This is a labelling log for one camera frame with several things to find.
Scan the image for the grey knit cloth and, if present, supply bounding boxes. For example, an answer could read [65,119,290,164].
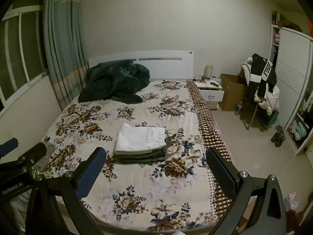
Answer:
[33,142,56,172]

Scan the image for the folded dark pants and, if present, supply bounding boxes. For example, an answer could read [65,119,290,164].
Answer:
[117,155,168,164]

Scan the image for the white wooden bed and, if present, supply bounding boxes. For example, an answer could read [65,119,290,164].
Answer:
[33,50,233,231]

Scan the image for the white nightstand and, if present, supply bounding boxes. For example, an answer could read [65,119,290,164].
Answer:
[193,75,225,110]

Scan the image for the white-framed window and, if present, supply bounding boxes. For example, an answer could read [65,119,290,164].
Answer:
[0,4,49,111]

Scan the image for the folded blue jeans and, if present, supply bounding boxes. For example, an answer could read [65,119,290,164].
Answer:
[114,145,168,159]

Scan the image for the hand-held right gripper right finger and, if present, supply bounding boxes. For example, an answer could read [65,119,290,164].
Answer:
[206,147,287,235]

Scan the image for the white pants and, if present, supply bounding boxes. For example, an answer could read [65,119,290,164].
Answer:
[115,123,166,155]

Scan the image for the dark chair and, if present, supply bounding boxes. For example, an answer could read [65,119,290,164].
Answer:
[238,97,279,132]

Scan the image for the pink printed box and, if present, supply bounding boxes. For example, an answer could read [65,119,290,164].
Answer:
[284,192,298,212]

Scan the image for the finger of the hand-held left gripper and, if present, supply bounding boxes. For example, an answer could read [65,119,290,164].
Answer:
[14,142,47,172]
[0,137,19,156]

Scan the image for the brown checkered blanket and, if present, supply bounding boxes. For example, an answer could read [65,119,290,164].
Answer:
[185,79,233,222]

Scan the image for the large cardboard box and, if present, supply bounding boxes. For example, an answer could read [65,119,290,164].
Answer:
[218,73,247,111]

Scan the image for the grey-green curtain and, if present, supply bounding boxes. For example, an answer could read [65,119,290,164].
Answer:
[42,0,89,111]

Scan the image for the white wardrobe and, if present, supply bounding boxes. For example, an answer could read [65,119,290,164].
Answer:
[268,24,313,156]

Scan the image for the floral blanket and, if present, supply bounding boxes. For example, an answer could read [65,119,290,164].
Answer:
[33,78,219,230]

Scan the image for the dark green duvet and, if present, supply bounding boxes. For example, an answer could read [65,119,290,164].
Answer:
[78,59,150,104]

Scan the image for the black and white jacket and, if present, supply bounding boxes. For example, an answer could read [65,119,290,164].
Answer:
[249,53,277,99]

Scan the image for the pair of grey-green slippers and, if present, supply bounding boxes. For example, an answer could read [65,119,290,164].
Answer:
[271,125,287,147]

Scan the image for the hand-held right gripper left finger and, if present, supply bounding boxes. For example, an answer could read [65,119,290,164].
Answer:
[24,146,107,235]

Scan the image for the plastic water bottle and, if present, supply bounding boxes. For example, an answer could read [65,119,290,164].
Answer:
[235,99,244,116]

